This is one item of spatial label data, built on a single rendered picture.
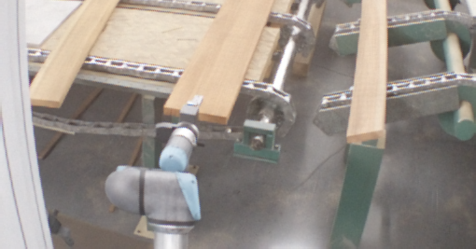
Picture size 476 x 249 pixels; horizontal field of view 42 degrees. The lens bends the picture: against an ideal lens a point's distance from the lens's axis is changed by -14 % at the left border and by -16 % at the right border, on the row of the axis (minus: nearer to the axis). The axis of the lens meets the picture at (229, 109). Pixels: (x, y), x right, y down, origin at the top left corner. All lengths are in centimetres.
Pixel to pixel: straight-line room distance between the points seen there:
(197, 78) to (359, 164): 63
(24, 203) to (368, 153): 143
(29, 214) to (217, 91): 118
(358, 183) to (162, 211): 100
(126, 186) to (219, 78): 84
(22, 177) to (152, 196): 50
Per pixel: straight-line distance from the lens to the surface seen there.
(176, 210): 169
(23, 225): 139
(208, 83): 240
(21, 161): 126
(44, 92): 238
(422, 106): 236
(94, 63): 260
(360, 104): 228
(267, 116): 245
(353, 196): 254
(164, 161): 203
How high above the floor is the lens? 207
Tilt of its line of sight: 32 degrees down
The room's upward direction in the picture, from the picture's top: 4 degrees clockwise
